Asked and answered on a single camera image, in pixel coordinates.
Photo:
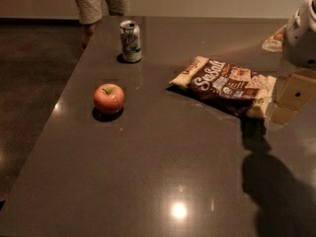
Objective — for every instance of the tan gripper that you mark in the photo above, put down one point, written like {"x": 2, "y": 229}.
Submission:
{"x": 301, "y": 39}

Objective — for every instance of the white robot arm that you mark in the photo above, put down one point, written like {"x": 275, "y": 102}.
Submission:
{"x": 299, "y": 49}

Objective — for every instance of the red apple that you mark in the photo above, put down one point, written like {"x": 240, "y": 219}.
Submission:
{"x": 109, "y": 99}

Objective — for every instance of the small snack packet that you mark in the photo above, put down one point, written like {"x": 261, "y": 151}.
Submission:
{"x": 274, "y": 42}

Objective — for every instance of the brown sea salt snack bag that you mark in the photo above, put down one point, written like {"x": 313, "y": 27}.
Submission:
{"x": 236, "y": 90}

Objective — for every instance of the white green soda can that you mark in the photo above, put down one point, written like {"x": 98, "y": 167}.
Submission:
{"x": 130, "y": 38}

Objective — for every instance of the person in khaki shorts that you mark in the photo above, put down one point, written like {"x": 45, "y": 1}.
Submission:
{"x": 90, "y": 14}

